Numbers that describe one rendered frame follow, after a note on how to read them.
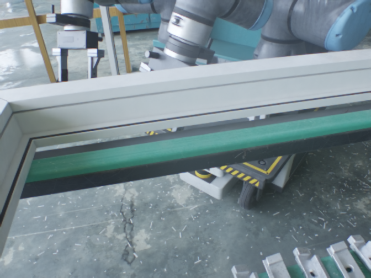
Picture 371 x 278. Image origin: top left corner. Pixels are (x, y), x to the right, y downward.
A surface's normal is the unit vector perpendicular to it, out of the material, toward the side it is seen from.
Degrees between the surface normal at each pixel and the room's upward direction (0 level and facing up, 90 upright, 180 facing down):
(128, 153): 0
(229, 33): 90
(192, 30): 81
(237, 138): 0
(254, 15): 106
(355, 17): 95
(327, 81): 90
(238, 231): 0
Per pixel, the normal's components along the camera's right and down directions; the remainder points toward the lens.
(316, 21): -0.84, 0.45
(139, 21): 0.20, 0.58
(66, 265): -0.04, -0.80
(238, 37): -0.62, 0.49
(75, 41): -0.50, 0.16
